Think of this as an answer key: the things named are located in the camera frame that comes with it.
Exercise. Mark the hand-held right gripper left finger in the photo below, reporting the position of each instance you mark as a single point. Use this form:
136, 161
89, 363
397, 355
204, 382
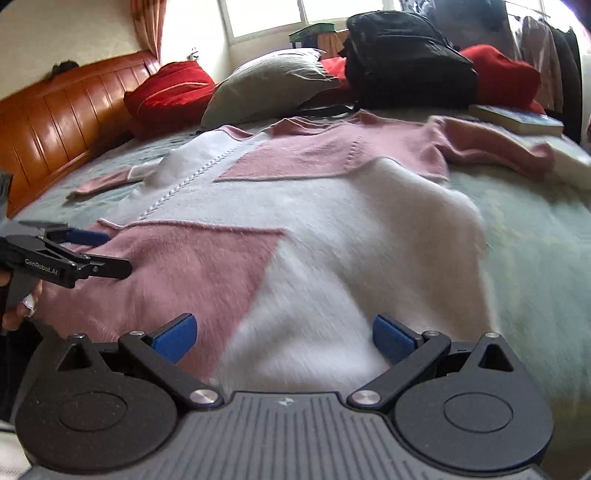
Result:
175, 337

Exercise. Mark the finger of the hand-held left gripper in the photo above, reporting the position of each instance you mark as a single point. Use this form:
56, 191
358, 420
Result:
108, 270
90, 238

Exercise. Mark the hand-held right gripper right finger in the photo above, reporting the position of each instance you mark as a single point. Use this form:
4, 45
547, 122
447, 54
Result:
392, 337

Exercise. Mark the pink and white sweater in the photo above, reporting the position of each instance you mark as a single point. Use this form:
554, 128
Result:
323, 240

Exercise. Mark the hanging clothes on rack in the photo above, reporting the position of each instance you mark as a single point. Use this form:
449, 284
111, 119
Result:
549, 60

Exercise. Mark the person's left hand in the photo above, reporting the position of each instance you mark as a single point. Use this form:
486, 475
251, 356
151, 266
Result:
18, 316

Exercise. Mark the wooden headboard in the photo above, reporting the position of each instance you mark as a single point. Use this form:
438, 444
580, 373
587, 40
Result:
51, 120

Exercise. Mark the red quilt with gold trim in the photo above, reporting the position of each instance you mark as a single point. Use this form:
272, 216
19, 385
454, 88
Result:
171, 92

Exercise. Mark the dark cloth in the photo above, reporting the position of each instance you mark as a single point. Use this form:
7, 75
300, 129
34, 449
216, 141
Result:
64, 68

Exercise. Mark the orange curtain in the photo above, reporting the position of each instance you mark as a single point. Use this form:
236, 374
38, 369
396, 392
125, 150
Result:
147, 27

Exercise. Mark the grey-green pillow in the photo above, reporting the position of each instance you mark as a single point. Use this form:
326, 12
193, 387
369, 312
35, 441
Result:
268, 83

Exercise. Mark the blue cover book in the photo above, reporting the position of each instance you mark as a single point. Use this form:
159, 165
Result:
517, 120

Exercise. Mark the black backpack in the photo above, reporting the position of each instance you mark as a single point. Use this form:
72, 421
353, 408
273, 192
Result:
406, 64

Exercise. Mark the red pillow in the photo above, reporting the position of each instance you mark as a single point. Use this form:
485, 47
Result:
503, 74

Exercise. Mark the window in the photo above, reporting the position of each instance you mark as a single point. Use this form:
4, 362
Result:
277, 14

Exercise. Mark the dark hanging jacket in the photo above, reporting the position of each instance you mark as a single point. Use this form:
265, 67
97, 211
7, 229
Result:
457, 18

